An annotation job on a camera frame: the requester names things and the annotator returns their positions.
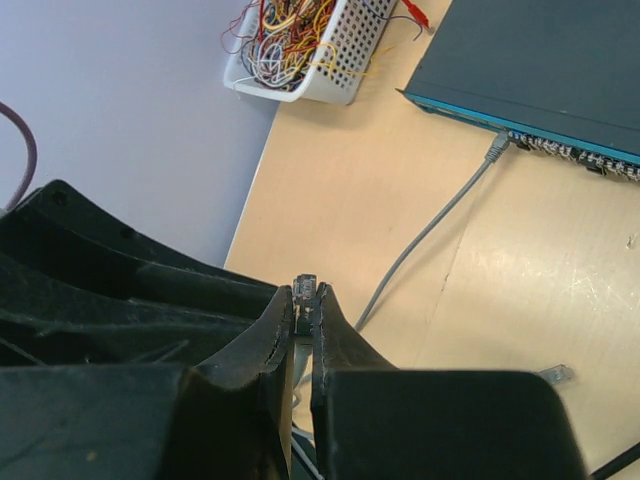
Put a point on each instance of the teal network switch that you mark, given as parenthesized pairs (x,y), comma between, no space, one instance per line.
(560,77)

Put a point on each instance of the white plastic basket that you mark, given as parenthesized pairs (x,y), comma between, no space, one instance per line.
(293,50)

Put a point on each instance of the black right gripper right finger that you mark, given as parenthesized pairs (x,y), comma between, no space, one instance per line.
(373,420)

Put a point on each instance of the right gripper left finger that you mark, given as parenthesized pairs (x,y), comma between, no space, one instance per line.
(76,407)

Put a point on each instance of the grey ethernet cable short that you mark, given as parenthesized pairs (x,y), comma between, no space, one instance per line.
(557,374)

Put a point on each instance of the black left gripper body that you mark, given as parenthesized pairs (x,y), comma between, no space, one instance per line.
(79,286)

